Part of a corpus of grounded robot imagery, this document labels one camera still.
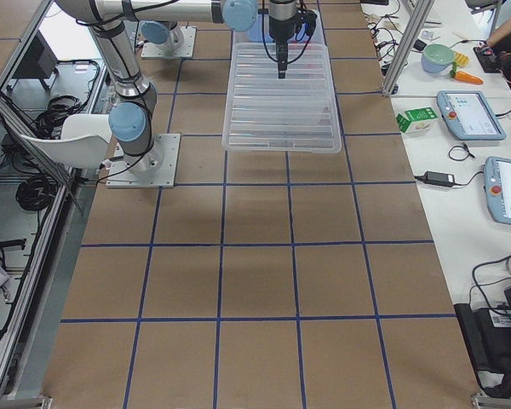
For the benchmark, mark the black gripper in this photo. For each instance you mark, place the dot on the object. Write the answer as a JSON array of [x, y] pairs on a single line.
[[279, 26]]

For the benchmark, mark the clear plastic box lid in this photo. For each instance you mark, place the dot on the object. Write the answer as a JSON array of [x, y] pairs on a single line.
[[296, 113]]

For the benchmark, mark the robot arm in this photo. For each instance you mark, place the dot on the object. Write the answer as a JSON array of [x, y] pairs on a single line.
[[131, 119], [165, 34]]

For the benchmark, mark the clear plastic storage box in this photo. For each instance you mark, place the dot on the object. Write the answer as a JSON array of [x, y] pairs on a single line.
[[259, 32]]

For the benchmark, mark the green white carton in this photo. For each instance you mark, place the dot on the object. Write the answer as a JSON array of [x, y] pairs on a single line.
[[416, 120]]

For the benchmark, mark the green bowl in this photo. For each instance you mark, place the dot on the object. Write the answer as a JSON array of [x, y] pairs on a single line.
[[436, 58]]

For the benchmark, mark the yellow toy corn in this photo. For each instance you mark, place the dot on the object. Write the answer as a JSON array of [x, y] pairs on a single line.
[[460, 60]]

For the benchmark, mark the toy carrot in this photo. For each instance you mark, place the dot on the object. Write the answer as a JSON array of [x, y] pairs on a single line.
[[465, 77]]

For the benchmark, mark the teach pendant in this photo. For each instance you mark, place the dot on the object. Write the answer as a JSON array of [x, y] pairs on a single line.
[[468, 116], [497, 175]]

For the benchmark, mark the black power adapter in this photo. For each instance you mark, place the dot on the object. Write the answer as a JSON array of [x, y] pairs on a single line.
[[439, 179]]

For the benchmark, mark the white chair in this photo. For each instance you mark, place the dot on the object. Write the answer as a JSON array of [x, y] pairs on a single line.
[[83, 142]]

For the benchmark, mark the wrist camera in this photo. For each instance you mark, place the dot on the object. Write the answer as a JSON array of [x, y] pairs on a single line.
[[307, 21]]

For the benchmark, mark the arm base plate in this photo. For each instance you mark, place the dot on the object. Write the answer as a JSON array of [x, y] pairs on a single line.
[[151, 51], [156, 169]]

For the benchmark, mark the aluminium frame post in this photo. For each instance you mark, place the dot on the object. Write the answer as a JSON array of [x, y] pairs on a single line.
[[412, 30]]

